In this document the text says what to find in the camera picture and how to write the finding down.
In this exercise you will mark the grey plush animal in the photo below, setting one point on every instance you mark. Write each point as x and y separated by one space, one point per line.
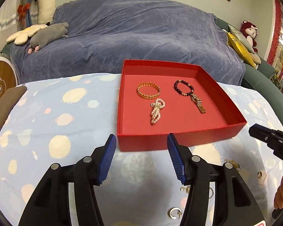
47 35

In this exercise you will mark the gold satin pillow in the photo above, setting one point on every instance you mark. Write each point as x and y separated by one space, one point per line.
241 50

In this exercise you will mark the green sofa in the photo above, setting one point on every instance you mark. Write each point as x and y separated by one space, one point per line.
253 93

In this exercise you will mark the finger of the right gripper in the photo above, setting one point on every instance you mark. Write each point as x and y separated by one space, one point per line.
270 136

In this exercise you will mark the gold chain bangle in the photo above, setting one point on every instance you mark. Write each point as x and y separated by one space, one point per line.
148 90

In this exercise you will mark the cream long plush toy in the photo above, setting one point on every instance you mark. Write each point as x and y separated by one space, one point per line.
46 10

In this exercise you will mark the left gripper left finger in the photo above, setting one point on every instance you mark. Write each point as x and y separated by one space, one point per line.
67 190

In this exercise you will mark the grey silver pillow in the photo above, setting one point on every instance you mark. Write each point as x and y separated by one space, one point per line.
241 38

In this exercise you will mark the blue planet print sheet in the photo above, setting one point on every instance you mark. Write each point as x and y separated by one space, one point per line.
63 120

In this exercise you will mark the red monkey plush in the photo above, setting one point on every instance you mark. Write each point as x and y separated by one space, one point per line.
250 31

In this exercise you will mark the gold hoop earring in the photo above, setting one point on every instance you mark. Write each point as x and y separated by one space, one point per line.
175 213

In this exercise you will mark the red cardboard box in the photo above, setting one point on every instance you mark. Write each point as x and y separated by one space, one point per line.
144 124

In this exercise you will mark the white flower plush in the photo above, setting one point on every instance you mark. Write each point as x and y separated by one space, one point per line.
21 37

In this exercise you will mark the round wooden fan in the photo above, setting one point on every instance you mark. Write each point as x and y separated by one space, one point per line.
8 76

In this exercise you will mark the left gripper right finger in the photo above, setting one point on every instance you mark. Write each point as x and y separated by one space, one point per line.
234 203

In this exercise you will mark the purple velvet blanket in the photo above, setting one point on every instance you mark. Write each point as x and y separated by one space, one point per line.
102 34

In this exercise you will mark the red curtain tie bow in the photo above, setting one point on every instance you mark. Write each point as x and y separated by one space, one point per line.
22 10

